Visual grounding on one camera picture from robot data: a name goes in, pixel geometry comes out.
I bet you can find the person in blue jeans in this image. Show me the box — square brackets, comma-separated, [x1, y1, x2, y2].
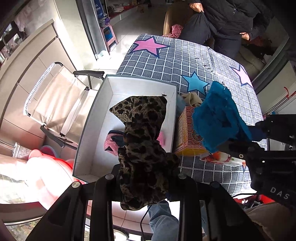
[146, 200, 209, 241]

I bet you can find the bystander hand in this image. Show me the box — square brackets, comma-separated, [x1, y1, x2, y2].
[189, 3, 204, 13]

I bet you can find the pink plastic stool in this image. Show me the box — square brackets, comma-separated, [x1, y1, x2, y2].
[100, 24, 118, 53]

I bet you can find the red plastic basin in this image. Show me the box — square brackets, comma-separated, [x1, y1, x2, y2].
[27, 146, 79, 184]

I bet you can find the white open storage box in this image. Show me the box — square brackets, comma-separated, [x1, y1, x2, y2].
[73, 75, 178, 183]

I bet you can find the beige sock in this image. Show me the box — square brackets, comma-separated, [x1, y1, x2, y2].
[181, 92, 203, 108]

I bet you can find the brown chair with checkered cloth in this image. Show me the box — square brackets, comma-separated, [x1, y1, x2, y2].
[163, 1, 193, 35]

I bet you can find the pink striped sock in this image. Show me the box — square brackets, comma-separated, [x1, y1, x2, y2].
[103, 130, 125, 156]

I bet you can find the red patterned tissue box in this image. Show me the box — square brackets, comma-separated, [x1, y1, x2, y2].
[174, 106, 207, 156]

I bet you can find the beige folding chair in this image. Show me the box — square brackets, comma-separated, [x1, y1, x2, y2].
[23, 62, 104, 150]

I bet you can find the leopard print scarf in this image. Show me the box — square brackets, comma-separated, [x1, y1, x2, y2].
[109, 96, 180, 211]

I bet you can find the bystander in black jacket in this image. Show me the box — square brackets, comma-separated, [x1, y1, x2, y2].
[180, 0, 273, 59]

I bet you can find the blue cloth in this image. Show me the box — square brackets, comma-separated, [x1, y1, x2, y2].
[192, 81, 266, 153]

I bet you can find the checkered star tablecloth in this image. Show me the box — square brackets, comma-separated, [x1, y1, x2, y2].
[117, 34, 263, 196]

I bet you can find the red handled mop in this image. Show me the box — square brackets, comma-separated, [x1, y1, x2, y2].
[264, 86, 295, 114]

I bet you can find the orange fox tissue pack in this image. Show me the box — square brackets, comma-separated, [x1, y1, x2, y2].
[200, 152, 246, 167]

